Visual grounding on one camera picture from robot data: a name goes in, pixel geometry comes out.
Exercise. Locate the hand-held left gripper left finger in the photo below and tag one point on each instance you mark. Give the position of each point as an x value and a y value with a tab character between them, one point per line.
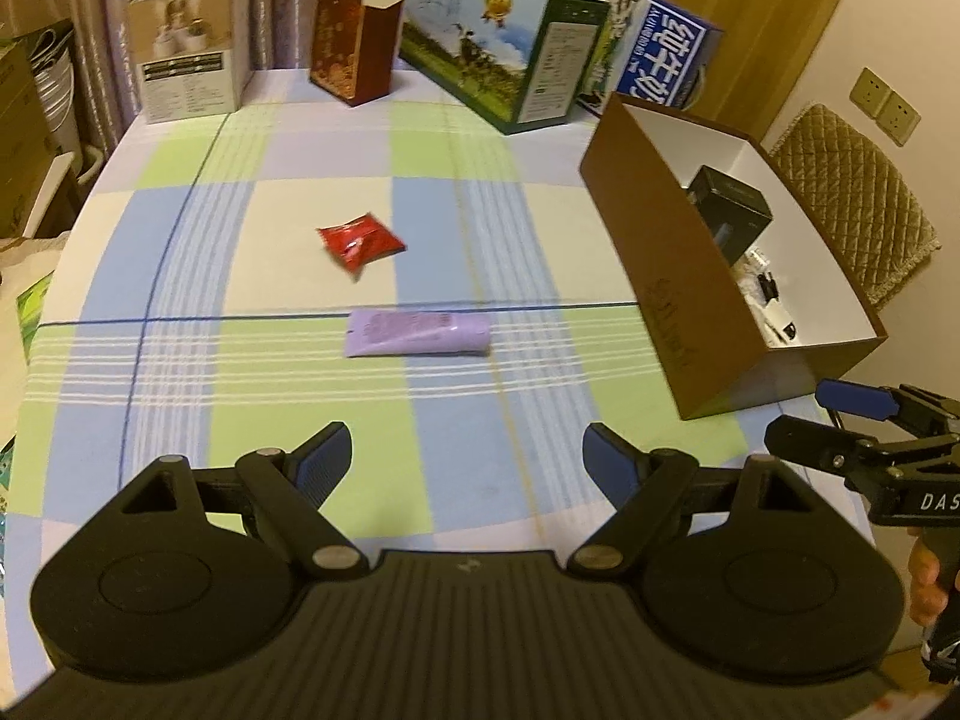
326	457

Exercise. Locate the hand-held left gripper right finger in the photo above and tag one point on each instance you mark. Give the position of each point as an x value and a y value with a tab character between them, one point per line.
604	457

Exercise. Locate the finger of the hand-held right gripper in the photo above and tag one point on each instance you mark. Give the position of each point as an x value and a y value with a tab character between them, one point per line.
810	442
847	397

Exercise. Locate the brown white storage box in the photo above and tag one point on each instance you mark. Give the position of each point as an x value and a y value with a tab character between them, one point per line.
675	300

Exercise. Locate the black product box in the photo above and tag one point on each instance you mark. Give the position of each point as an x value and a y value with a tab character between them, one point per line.
731	206

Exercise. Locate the person's right hand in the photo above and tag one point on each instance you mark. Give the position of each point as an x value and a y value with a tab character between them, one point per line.
926	577

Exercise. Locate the checked tablecloth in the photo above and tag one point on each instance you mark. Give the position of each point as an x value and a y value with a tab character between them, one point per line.
262	405

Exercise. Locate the clear plastic packet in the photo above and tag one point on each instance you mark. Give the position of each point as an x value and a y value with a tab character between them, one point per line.
776	319

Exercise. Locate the purple tube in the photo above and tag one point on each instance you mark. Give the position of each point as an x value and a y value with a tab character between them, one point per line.
416	333

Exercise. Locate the beige quilted chair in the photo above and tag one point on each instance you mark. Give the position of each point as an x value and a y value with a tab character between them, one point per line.
855	187

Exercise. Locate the red snack packet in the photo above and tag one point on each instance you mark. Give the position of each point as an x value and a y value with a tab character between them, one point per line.
360	240

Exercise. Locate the blue white printed carton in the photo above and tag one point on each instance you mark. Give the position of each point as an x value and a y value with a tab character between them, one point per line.
660	45

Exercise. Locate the wooden door panel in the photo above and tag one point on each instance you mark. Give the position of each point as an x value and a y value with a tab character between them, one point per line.
750	7

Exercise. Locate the brown red patterned box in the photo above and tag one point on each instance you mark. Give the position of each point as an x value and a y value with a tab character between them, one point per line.
349	37

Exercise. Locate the white picture carton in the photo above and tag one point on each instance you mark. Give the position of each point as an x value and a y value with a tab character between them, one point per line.
187	45

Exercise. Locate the green blue landscape carton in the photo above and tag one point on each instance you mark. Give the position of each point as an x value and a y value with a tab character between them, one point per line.
487	37

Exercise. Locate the beige wall socket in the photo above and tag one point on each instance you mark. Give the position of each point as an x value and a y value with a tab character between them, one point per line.
898	117
868	91

